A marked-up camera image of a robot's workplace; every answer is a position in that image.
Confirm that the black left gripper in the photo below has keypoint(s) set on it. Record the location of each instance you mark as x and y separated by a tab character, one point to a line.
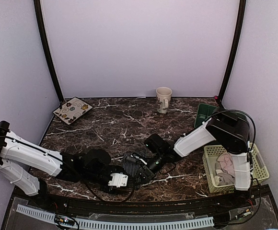
118	169

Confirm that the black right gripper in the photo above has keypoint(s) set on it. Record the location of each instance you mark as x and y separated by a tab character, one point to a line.
147	174

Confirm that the navy striped boxer underwear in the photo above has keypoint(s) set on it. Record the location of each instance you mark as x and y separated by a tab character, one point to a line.
131	163

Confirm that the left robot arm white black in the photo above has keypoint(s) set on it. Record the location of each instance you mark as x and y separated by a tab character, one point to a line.
15	151

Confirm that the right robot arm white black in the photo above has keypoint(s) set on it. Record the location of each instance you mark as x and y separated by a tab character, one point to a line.
228	128

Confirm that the grey cloth in basket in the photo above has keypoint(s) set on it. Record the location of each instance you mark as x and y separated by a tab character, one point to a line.
222	178

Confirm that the cream ceramic mug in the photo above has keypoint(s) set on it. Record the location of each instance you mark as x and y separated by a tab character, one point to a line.
163	98

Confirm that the pink cloth in basket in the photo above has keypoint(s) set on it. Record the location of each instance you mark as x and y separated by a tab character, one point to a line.
224	164

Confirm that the floral square ceramic plate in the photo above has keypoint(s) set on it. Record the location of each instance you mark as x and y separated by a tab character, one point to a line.
72	110

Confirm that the dark green divided organizer tray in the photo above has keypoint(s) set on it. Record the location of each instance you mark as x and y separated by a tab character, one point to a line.
204	111

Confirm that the light green perforated basket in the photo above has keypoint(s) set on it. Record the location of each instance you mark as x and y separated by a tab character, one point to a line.
247	172

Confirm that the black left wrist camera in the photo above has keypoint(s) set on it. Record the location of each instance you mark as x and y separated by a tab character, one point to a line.
96	159

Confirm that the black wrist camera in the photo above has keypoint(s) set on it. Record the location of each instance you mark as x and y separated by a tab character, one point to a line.
96	159
156	144

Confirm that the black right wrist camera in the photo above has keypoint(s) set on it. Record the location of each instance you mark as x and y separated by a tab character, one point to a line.
156	144

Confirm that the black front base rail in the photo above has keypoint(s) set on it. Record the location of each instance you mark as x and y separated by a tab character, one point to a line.
213	205

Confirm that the grey slotted cable duct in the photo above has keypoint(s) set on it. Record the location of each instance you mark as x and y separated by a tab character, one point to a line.
116	222

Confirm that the right black frame post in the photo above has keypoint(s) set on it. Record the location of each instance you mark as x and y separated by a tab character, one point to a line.
233	51

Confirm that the black frame post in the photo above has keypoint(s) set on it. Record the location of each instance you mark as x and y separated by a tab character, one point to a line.
233	51
46	49

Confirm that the left black frame post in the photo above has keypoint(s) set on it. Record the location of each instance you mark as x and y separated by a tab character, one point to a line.
46	49

